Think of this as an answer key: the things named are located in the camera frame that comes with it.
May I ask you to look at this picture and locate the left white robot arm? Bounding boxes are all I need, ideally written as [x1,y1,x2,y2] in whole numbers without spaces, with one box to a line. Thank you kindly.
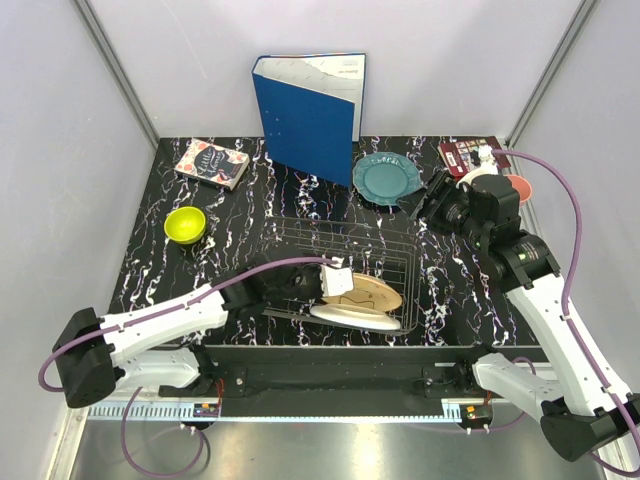
[38,257,332,409]

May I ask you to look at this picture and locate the teal plate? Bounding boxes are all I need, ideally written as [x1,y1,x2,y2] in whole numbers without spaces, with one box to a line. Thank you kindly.
[352,152,423,206]

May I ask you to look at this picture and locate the wire dish rack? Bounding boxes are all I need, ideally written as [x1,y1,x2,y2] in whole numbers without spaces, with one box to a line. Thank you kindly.
[255,217,421,335]

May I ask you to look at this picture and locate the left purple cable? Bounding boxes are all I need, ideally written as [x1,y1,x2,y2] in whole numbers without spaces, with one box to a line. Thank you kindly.
[38,257,341,474]

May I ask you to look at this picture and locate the beige plate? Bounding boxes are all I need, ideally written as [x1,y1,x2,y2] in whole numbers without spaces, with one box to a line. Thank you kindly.
[322,273,403,312]

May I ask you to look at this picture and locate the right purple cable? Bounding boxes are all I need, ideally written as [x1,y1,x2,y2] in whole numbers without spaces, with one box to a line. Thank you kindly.
[414,148,640,476]

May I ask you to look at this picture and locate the floral cover book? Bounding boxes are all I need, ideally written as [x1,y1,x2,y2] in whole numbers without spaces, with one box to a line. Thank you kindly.
[174,138,250,191]

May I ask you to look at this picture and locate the yellow-green bowl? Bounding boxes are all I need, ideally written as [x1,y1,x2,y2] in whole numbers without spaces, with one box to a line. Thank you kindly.
[164,206,207,245]

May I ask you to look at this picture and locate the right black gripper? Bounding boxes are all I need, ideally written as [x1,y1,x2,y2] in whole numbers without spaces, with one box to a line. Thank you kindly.
[394,168,488,249]

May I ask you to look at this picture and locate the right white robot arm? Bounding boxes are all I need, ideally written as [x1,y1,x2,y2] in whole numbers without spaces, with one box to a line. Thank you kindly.
[397,171,639,462]

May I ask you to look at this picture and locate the blue binder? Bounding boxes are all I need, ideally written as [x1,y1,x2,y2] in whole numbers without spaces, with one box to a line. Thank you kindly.
[252,52,367,188]

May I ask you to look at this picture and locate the dark red card box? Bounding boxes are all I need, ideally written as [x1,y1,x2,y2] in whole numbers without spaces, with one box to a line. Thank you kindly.
[438,136,511,181]

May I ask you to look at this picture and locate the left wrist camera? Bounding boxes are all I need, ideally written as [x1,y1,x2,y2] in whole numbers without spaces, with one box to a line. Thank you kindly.
[320,257,354,298]

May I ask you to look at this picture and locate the tall pink cup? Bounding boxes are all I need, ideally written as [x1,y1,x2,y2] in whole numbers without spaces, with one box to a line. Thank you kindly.
[506,174,533,206]

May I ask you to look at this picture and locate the white plate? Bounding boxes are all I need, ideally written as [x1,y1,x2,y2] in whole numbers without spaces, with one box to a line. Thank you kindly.
[310,304,401,331]

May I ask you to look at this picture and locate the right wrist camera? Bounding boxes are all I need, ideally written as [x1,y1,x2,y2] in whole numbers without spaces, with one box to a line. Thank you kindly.
[456,145,500,189]

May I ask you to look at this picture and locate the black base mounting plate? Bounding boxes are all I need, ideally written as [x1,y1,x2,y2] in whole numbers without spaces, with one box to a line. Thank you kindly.
[158,344,554,399]

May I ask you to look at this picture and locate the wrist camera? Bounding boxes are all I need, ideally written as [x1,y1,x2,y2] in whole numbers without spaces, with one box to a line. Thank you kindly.
[320,257,354,298]
[456,145,500,189]

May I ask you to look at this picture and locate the purple cable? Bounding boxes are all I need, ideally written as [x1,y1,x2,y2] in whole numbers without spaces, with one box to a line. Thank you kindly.
[38,257,341,474]
[414,148,640,476]

